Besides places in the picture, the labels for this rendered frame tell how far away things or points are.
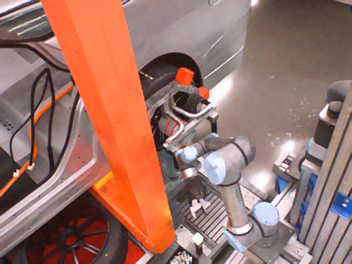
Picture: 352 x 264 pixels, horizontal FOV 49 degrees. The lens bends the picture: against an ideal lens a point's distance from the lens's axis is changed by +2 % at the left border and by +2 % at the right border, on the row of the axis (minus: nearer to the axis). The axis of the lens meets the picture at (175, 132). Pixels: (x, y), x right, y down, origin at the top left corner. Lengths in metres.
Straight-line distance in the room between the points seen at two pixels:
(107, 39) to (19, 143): 1.65
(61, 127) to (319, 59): 2.81
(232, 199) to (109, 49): 0.80
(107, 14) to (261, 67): 3.08
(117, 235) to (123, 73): 1.38
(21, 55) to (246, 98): 2.02
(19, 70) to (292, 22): 3.07
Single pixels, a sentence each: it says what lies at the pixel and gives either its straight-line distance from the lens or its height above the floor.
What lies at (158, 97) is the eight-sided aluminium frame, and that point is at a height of 1.10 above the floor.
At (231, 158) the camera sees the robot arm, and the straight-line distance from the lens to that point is 1.46.
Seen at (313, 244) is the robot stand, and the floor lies 0.77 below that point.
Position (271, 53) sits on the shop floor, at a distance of 4.24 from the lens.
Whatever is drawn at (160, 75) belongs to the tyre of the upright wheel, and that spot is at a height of 1.17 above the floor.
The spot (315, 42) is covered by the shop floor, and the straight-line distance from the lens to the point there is 4.43.
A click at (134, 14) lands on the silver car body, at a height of 1.62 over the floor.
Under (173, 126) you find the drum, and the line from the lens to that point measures 2.28.
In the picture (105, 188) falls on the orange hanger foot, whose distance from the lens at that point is 2.38.
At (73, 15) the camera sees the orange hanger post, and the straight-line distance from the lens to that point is 1.05.
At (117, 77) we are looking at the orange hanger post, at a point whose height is 1.84.
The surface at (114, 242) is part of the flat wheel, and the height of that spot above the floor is 0.50.
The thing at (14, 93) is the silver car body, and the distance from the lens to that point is 2.68.
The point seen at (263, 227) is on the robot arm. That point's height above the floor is 1.02.
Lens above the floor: 2.62
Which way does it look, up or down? 49 degrees down
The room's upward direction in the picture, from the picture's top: 9 degrees counter-clockwise
